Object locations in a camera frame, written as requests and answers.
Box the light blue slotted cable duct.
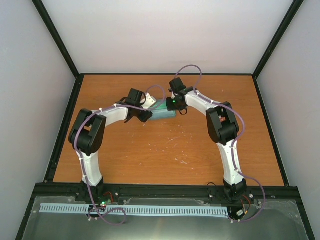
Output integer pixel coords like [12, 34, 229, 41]
[38, 203, 228, 218]

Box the purple cable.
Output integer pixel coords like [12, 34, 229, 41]
[75, 85, 166, 227]
[174, 64, 266, 224]

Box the black aluminium frame rail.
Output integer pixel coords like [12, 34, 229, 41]
[32, 182, 301, 203]

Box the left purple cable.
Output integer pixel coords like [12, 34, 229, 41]
[75, 85, 166, 227]

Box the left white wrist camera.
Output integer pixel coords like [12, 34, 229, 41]
[140, 93, 157, 109]

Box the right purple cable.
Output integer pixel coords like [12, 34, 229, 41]
[174, 64, 266, 224]

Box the grey glasses case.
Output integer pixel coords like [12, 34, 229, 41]
[150, 100, 176, 120]

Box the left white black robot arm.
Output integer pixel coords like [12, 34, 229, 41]
[68, 88, 156, 202]

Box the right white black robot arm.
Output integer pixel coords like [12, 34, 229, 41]
[166, 77, 247, 202]

